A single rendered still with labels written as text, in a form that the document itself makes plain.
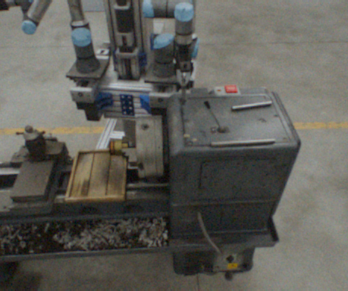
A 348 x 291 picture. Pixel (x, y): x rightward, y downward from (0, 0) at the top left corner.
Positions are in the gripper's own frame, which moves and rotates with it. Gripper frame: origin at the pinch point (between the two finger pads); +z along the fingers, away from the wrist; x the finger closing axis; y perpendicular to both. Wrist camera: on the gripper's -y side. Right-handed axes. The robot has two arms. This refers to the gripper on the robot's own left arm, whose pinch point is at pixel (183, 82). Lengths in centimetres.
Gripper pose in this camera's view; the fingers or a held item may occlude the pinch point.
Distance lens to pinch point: 154.1
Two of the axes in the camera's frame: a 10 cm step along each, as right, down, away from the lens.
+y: -0.8, -7.0, 7.1
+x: -10.0, 0.6, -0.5
